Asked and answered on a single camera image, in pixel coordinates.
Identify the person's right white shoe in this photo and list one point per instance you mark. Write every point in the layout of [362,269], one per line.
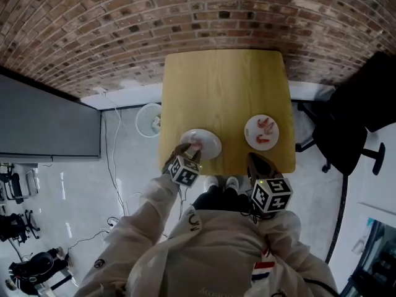
[232,182]

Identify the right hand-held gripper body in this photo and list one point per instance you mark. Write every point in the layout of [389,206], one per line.
[272,195]

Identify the person's black trousers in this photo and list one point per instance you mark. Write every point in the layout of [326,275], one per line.
[216,198]

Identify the metal shelf rack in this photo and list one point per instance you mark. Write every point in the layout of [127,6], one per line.
[377,258]

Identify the person's left white shoe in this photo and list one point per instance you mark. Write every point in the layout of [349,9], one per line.
[211,182]

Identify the large white plate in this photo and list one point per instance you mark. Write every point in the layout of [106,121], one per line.
[213,144]

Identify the person's left forearm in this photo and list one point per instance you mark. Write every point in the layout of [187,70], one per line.
[154,196]

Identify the white mesh wastebasket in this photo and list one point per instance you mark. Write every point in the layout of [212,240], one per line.
[143,119]

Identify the crumpled wrapper trash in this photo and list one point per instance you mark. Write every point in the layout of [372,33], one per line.
[156,123]

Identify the person's cream jacket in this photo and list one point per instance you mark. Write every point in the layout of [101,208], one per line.
[216,249]

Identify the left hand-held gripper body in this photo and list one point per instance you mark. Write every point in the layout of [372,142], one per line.
[185,172]

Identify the white power strip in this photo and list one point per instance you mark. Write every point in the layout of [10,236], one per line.
[112,222]

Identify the grey partition panel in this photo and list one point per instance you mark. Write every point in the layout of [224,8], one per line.
[46,119]

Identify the black high-back office chair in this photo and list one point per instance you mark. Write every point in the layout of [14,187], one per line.
[340,128]

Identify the person's right forearm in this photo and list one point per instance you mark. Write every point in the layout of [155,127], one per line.
[284,227]

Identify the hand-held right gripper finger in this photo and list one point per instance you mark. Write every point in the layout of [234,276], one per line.
[269,169]
[254,169]

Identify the white plate with shrimp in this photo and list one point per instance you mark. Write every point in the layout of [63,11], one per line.
[273,141]

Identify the person's white shoe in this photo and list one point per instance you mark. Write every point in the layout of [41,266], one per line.
[232,182]
[211,182]

